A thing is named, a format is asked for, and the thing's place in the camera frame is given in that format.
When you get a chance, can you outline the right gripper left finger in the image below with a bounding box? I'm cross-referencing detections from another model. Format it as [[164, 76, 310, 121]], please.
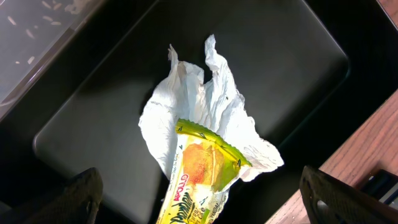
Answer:
[[1, 167, 103, 223]]

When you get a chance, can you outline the green yellow snack wrapper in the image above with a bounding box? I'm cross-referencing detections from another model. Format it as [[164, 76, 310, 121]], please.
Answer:
[[156, 119, 252, 224]]

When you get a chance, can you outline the white napkin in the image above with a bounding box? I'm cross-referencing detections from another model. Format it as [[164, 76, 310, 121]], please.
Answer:
[[139, 35, 284, 182]]

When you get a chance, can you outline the rice food waste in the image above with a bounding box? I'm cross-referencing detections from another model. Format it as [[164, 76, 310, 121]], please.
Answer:
[[1, 0, 99, 68]]

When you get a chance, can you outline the black waste tray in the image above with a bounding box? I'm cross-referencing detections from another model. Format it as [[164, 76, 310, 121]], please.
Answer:
[[1, 1, 397, 223]]

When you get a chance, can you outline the clear plastic waste bin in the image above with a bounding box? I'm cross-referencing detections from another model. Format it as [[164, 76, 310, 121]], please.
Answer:
[[1, 0, 104, 116]]

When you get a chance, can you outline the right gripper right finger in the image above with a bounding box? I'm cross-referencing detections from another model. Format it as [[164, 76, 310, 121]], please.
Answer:
[[300, 166, 397, 223]]

